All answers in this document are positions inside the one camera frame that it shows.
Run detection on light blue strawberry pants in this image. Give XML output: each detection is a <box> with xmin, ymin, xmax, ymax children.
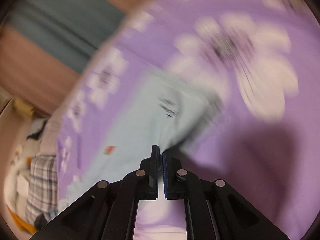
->
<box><xmin>63</xmin><ymin>70</ymin><xmax>221</xmax><ymax>206</ymax></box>

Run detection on white plush toy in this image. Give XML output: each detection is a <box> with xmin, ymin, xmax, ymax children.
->
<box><xmin>3</xmin><ymin>145</ymin><xmax>36</xmax><ymax>235</ymax></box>

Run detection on small plaid pillow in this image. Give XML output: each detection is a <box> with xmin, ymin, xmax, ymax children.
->
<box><xmin>27</xmin><ymin>118</ymin><xmax>47</xmax><ymax>140</ymax></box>

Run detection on pink beige curtain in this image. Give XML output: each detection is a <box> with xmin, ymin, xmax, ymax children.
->
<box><xmin>1</xmin><ymin>0</ymin><xmax>146</xmax><ymax>114</ymax></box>

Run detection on yellow tassel fringe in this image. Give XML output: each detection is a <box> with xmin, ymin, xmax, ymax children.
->
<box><xmin>14</xmin><ymin>98</ymin><xmax>34</xmax><ymax>118</ymax></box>

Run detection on teal curtain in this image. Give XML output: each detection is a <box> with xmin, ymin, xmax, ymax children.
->
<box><xmin>8</xmin><ymin>0</ymin><xmax>125</xmax><ymax>73</ymax></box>

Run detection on purple floral bed sheet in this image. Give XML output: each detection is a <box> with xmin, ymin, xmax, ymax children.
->
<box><xmin>57</xmin><ymin>0</ymin><xmax>319</xmax><ymax>239</ymax></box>

